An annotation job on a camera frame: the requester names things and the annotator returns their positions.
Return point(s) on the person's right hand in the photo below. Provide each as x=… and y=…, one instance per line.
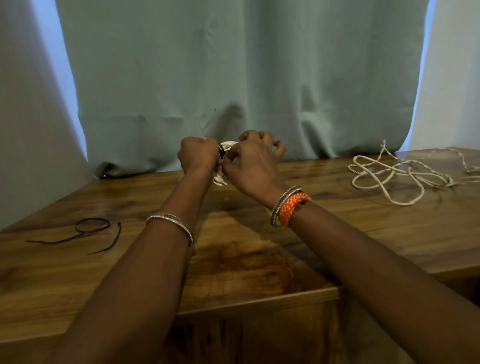
x=255, y=168

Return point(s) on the wooden desk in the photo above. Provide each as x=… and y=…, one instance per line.
x=243, y=262

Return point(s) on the black twist ties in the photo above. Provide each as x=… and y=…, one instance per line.
x=222, y=150

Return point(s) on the person's left hand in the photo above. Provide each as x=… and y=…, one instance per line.
x=198, y=155

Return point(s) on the silver beaded bangle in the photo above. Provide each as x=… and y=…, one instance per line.
x=168, y=217

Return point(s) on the short black twist tie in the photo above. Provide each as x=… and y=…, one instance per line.
x=116, y=238

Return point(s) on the person's left forearm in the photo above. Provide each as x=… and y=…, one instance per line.
x=131, y=300

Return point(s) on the teal fabric curtain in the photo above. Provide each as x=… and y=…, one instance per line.
x=243, y=56

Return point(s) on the long black twist tie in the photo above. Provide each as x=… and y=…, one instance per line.
x=56, y=241

